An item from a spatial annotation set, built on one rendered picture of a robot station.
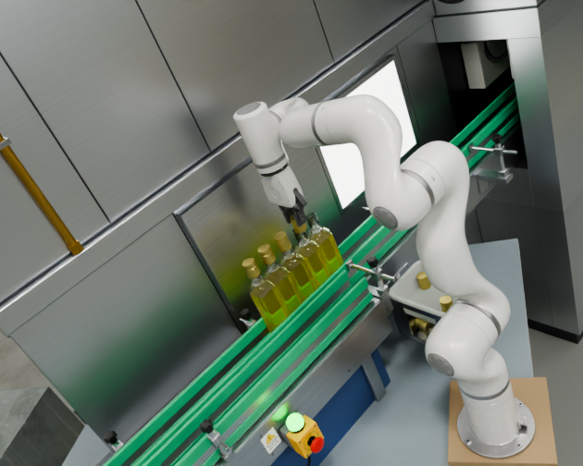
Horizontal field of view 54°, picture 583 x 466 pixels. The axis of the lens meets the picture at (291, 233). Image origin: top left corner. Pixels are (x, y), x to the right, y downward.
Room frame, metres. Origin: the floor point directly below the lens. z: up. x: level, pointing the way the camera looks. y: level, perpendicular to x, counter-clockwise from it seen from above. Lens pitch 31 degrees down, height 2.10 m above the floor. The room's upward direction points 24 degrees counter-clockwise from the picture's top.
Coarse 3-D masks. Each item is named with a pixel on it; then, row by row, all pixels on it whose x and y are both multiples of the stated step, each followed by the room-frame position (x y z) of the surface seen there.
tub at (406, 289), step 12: (420, 264) 1.34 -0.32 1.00; (408, 276) 1.31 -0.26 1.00; (396, 288) 1.29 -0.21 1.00; (408, 288) 1.30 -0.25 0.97; (420, 288) 1.31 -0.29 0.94; (432, 288) 1.29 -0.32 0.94; (408, 300) 1.21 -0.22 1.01; (420, 300) 1.26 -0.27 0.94; (432, 300) 1.24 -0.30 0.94; (432, 312) 1.13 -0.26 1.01
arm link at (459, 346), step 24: (456, 312) 0.91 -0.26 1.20; (480, 312) 0.88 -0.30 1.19; (432, 336) 0.88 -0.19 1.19; (456, 336) 0.85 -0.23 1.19; (480, 336) 0.84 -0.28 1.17; (432, 360) 0.85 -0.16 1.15; (456, 360) 0.81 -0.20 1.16; (480, 360) 0.82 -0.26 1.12; (480, 384) 0.85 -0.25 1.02; (504, 384) 0.85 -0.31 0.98
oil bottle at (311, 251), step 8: (312, 240) 1.31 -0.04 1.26; (296, 248) 1.31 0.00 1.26; (304, 248) 1.29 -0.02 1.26; (312, 248) 1.29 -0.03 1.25; (304, 256) 1.28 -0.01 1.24; (312, 256) 1.28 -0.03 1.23; (320, 256) 1.30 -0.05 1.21; (312, 264) 1.28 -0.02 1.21; (320, 264) 1.29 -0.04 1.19; (312, 272) 1.28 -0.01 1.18; (320, 272) 1.29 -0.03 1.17; (328, 272) 1.30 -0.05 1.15; (320, 280) 1.28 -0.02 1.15
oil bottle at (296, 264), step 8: (296, 256) 1.27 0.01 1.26; (280, 264) 1.28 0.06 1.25; (288, 264) 1.26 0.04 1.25; (296, 264) 1.26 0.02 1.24; (304, 264) 1.27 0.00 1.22; (296, 272) 1.25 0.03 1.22; (304, 272) 1.26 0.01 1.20; (296, 280) 1.25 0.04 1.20; (304, 280) 1.26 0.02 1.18; (312, 280) 1.27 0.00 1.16; (304, 288) 1.25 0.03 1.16; (312, 288) 1.26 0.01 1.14; (304, 296) 1.25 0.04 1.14
